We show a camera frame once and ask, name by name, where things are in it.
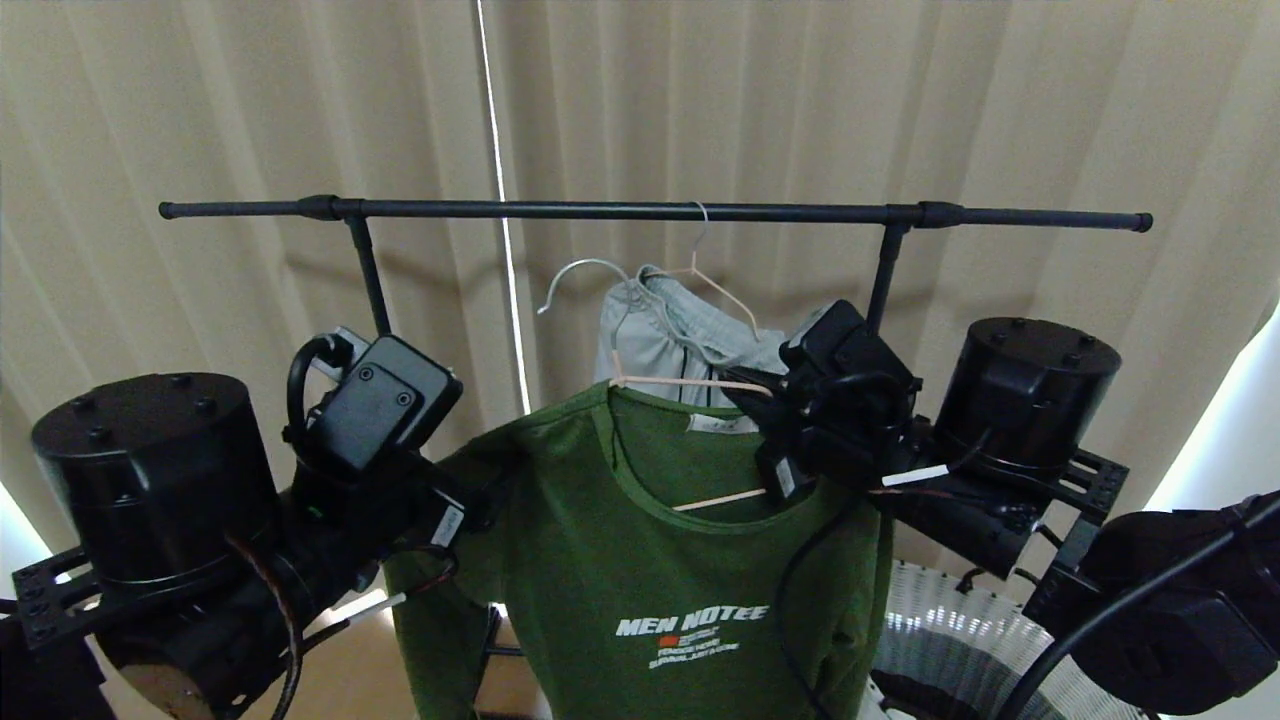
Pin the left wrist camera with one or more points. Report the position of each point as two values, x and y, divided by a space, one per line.
385 400

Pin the beige curtain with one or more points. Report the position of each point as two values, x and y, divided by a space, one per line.
800 90

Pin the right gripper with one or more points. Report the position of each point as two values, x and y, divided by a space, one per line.
840 450

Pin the pale grey shorts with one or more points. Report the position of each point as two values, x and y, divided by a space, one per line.
660 350

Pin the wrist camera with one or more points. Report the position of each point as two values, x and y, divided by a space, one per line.
840 345
385 400

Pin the green garment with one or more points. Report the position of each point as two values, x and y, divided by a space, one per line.
600 580

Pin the pink clothes hanger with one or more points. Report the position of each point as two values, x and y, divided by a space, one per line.
725 295
680 382

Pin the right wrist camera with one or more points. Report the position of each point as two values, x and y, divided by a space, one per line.
840 345

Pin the black clothes rack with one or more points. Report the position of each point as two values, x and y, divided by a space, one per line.
700 212

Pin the white laundry basket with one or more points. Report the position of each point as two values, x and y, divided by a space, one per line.
960 640

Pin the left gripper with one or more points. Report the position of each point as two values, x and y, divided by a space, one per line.
380 510

